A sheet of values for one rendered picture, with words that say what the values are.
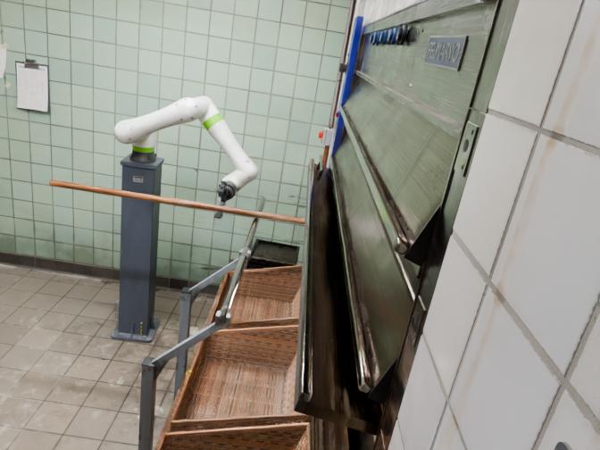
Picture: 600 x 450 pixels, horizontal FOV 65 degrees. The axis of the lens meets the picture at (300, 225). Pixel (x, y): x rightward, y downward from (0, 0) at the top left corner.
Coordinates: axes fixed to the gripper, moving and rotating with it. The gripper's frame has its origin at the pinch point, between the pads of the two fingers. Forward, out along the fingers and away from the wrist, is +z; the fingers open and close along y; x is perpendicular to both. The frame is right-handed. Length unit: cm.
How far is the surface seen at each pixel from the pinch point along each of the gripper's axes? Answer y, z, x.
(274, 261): 39, -27, -32
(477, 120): -76, 161, -56
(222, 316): 0, 97, -21
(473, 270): -61, 173, -56
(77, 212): 67, -112, 124
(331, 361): -24, 143, -49
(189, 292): 23, 49, 0
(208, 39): -72, -113, 37
